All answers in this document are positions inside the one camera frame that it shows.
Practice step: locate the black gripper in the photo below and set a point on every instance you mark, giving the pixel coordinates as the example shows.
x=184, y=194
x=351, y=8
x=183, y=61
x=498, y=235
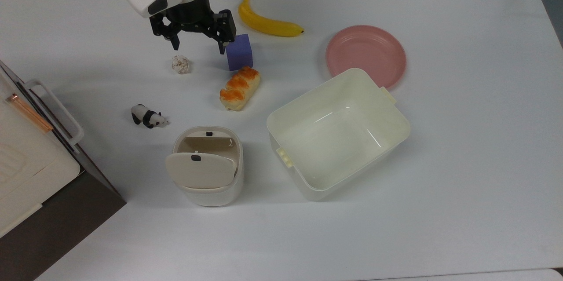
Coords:
x=193, y=17

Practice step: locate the white paper ball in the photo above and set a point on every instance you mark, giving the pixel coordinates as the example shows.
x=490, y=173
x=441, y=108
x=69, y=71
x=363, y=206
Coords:
x=180, y=64

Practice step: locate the cream trash can with lid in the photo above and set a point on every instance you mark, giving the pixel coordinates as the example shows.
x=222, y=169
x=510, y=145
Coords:
x=202, y=171

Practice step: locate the purple foam cube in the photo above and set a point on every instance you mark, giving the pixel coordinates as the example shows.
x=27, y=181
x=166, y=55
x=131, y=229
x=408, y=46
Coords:
x=241, y=54

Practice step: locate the toy bread with orange glaze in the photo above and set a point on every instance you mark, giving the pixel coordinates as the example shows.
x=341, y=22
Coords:
x=239, y=89

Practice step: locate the yellow toy banana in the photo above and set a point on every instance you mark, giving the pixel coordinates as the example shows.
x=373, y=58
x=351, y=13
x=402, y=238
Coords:
x=264, y=25

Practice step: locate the small panda figurine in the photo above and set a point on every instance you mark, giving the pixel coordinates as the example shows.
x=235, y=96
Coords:
x=147, y=117

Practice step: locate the pink plastic plate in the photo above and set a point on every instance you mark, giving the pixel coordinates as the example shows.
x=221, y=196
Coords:
x=365, y=52

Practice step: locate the cream plastic storage bin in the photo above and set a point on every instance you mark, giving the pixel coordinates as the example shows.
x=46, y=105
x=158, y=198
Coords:
x=338, y=140

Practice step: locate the cream plastic drawer box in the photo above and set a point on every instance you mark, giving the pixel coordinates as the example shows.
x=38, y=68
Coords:
x=26, y=171

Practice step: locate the dark brown drawer cabinet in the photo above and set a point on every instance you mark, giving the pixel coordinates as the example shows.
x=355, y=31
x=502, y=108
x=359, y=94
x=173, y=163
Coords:
x=57, y=224

